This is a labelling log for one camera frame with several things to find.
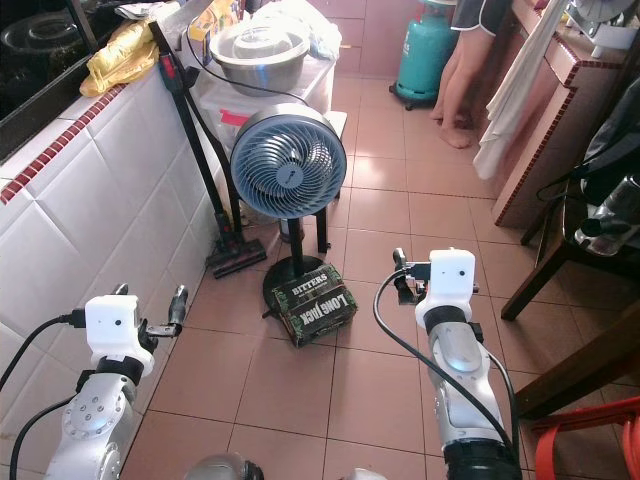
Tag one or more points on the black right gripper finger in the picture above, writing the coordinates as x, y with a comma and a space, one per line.
399, 262

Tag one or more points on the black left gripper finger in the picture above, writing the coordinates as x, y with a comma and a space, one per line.
122, 290
178, 310

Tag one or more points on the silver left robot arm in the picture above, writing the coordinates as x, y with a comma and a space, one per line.
95, 430

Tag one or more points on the black stick vacuum cleaner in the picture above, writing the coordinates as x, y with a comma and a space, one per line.
235, 260

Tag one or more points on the black green printed carton box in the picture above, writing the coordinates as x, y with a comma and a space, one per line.
318, 308

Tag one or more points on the dark wooden chair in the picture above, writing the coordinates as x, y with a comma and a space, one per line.
550, 260

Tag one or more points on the blue grey standing fan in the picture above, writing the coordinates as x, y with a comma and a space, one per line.
288, 165

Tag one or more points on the grey robot left leg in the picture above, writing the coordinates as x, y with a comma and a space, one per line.
225, 468

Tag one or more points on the white hanging towel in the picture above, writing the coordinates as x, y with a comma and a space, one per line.
510, 110

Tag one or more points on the brown wooden table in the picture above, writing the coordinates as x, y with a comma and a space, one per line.
590, 365

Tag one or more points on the barefoot person in shorts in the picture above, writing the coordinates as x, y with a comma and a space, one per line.
465, 80

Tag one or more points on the clear plastic bottle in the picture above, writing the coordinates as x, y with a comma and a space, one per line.
605, 225

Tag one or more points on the brown tiled kitchen counter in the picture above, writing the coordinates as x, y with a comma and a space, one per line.
550, 120

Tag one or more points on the teal gas cylinder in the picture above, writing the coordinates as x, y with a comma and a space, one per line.
425, 55

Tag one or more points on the red plastic stool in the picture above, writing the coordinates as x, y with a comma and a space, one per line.
580, 418

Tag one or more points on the white storage cabinet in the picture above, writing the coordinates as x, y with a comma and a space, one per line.
222, 105

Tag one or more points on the yellow plastic bag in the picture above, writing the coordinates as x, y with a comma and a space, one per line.
120, 60

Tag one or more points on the large lidded steel bowl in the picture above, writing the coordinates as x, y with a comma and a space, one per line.
260, 68

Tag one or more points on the black bag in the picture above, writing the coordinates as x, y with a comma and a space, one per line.
615, 140

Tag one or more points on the white plastic bag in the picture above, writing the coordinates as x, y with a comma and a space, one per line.
320, 30

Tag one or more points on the yellow snack packet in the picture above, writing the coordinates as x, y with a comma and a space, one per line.
210, 20

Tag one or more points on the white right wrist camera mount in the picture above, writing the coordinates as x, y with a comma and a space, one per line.
450, 280

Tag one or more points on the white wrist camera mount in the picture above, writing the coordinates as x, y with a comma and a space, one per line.
450, 280
115, 328

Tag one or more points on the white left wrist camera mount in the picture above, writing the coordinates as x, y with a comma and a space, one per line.
115, 328

